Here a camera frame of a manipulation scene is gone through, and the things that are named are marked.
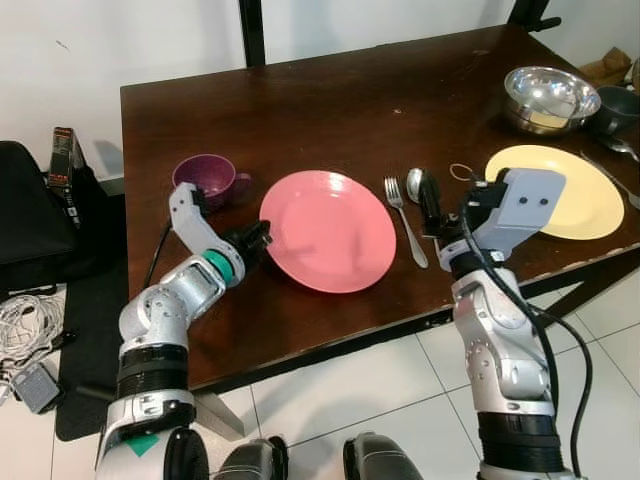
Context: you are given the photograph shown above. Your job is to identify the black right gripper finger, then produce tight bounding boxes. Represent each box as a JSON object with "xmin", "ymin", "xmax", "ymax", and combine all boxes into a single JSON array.
[
  {"xmin": 436, "ymin": 192, "xmax": 463, "ymax": 243},
  {"xmin": 417, "ymin": 176, "xmax": 439, "ymax": 237}
]

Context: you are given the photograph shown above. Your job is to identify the silver spoon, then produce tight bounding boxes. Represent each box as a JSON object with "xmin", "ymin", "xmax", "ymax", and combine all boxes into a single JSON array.
[
  {"xmin": 600, "ymin": 135, "xmax": 640, "ymax": 167},
  {"xmin": 405, "ymin": 168, "xmax": 429, "ymax": 207}
]

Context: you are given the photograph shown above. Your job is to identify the silver fork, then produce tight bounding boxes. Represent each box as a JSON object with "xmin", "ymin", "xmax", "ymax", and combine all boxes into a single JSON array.
[
  {"xmin": 580, "ymin": 150, "xmax": 640, "ymax": 210},
  {"xmin": 385, "ymin": 177, "xmax": 430, "ymax": 270}
]

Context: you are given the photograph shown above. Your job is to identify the pink plate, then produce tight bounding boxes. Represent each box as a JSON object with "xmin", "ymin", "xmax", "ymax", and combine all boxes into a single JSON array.
[{"xmin": 259, "ymin": 170, "xmax": 399, "ymax": 295}]

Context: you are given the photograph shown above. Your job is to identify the purple mug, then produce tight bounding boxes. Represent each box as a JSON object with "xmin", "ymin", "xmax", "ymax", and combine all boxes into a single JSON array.
[{"xmin": 172, "ymin": 153, "xmax": 254, "ymax": 210}]

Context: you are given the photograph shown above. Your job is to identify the yellow plate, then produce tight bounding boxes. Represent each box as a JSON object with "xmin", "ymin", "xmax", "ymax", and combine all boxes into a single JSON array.
[{"xmin": 485, "ymin": 145, "xmax": 626, "ymax": 242}]

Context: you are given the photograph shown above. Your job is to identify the dark wooden table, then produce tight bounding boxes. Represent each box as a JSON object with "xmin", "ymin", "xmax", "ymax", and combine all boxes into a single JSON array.
[{"xmin": 120, "ymin": 22, "xmax": 640, "ymax": 441}]

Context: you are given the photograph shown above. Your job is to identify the stainless steel bowl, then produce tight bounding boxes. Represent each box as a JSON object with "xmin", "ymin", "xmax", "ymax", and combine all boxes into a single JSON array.
[{"xmin": 502, "ymin": 66, "xmax": 603, "ymax": 137}]

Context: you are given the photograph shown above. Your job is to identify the dark teal mug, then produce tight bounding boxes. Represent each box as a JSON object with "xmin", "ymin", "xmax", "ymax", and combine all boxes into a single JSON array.
[{"xmin": 588, "ymin": 85, "xmax": 640, "ymax": 137}]

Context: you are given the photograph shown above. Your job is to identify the brown cardboard box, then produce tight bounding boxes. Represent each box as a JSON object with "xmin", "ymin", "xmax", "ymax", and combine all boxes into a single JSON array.
[{"xmin": 578, "ymin": 47, "xmax": 638, "ymax": 89}]

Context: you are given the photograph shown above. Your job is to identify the red and black box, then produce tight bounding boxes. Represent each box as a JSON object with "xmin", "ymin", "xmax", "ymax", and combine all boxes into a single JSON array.
[{"xmin": 47, "ymin": 127, "xmax": 87, "ymax": 219}]

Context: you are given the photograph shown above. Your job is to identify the black bag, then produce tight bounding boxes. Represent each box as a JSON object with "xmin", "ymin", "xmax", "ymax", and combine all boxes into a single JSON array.
[{"xmin": 0, "ymin": 140, "xmax": 106, "ymax": 269}]

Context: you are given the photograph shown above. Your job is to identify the grey left robot leg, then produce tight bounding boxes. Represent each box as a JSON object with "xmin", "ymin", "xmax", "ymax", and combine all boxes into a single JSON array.
[{"xmin": 213, "ymin": 436, "xmax": 292, "ymax": 480}]

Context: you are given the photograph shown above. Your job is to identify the grey robot leg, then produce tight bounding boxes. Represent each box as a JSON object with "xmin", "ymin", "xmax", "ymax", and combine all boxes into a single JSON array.
[
  {"xmin": 213, "ymin": 436, "xmax": 292, "ymax": 480},
  {"xmin": 342, "ymin": 431, "xmax": 424, "ymax": 480}
]

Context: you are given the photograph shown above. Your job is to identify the grey power adapter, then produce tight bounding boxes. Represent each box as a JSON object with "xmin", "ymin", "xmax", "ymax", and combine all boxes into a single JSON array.
[{"xmin": 11, "ymin": 361, "xmax": 63, "ymax": 415}]

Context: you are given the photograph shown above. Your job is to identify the grey right robot leg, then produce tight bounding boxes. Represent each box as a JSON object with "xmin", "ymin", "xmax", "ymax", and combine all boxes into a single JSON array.
[{"xmin": 342, "ymin": 431, "xmax": 424, "ymax": 480}]

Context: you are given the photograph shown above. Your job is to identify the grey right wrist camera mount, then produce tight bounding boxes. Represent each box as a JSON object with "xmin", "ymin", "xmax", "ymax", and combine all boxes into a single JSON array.
[{"xmin": 464, "ymin": 168, "xmax": 568, "ymax": 258}]

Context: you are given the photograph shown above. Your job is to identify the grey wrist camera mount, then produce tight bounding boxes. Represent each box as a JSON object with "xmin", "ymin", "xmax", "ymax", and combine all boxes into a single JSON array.
[
  {"xmin": 168, "ymin": 182, "xmax": 219, "ymax": 253},
  {"xmin": 464, "ymin": 168, "xmax": 568, "ymax": 258}
]

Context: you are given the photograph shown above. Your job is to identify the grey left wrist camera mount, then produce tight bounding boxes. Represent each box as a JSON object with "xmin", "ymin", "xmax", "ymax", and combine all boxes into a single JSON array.
[{"xmin": 168, "ymin": 182, "xmax": 219, "ymax": 253}]

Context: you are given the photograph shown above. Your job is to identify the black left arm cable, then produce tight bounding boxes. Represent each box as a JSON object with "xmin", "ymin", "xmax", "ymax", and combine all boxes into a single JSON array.
[{"xmin": 143, "ymin": 222, "xmax": 173, "ymax": 293}]

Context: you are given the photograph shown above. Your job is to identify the black slanted post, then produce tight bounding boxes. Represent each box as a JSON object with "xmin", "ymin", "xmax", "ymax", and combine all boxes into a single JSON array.
[{"xmin": 506, "ymin": 0, "xmax": 563, "ymax": 33}]

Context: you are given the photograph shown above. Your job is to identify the black upright post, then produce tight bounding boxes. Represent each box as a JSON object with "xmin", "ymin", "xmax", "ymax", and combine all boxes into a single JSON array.
[{"xmin": 237, "ymin": 0, "xmax": 267, "ymax": 68}]

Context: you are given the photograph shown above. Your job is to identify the white cable bundle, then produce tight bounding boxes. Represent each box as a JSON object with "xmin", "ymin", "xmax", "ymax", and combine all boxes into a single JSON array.
[{"xmin": 0, "ymin": 293, "xmax": 69, "ymax": 363}]

